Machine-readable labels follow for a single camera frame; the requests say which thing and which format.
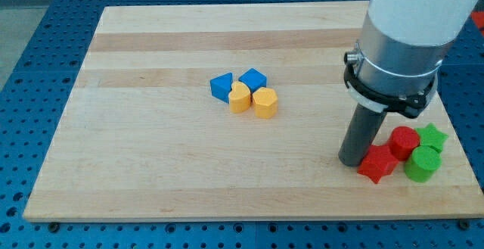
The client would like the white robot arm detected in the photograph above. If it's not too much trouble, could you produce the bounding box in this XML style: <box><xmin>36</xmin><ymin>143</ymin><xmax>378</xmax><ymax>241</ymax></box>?
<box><xmin>338</xmin><ymin>0</ymin><xmax>479</xmax><ymax>167</ymax></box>

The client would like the green cylinder block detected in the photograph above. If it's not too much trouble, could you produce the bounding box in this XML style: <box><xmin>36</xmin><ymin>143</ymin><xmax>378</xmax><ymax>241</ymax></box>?
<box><xmin>404</xmin><ymin>146</ymin><xmax>442</xmax><ymax>183</ymax></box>

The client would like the wooden board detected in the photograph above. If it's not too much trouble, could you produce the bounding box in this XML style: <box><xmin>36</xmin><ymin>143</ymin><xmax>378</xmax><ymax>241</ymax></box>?
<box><xmin>23</xmin><ymin>2</ymin><xmax>483</xmax><ymax>223</ymax></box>

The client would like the yellow heart block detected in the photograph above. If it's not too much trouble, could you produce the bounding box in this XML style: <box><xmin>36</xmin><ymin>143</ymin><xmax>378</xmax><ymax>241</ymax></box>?
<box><xmin>228</xmin><ymin>81</ymin><xmax>251</xmax><ymax>114</ymax></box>

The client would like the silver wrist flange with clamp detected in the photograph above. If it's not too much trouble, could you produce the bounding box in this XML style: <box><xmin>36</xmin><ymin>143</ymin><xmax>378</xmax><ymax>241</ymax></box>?
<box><xmin>344</xmin><ymin>16</ymin><xmax>453</xmax><ymax>119</ymax></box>

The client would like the yellow hexagon block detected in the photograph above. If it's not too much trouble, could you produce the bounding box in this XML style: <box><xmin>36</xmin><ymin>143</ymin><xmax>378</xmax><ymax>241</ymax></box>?
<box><xmin>253</xmin><ymin>87</ymin><xmax>278</xmax><ymax>119</ymax></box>

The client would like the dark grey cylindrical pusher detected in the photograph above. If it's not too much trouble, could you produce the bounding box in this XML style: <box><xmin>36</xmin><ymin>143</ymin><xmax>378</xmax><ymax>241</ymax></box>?
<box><xmin>338</xmin><ymin>104</ymin><xmax>386</xmax><ymax>167</ymax></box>

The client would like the red star block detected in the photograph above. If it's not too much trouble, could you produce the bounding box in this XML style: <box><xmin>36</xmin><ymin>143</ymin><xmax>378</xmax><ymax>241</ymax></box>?
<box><xmin>357</xmin><ymin>145</ymin><xmax>399</xmax><ymax>184</ymax></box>

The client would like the green star block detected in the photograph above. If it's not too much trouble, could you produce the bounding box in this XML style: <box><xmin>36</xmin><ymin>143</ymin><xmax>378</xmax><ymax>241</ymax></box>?
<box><xmin>415</xmin><ymin>123</ymin><xmax>448</xmax><ymax>153</ymax></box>

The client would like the blue semicircle block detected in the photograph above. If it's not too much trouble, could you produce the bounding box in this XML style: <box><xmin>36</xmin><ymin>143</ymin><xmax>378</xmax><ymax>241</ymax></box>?
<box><xmin>209</xmin><ymin>73</ymin><xmax>233</xmax><ymax>104</ymax></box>

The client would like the red cylinder block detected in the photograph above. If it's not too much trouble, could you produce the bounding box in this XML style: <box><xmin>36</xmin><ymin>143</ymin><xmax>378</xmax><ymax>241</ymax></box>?
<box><xmin>386</xmin><ymin>126</ymin><xmax>420</xmax><ymax>161</ymax></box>

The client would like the blue cube block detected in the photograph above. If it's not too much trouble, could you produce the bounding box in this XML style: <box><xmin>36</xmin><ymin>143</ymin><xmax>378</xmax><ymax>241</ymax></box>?
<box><xmin>238</xmin><ymin>68</ymin><xmax>267</xmax><ymax>92</ymax></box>

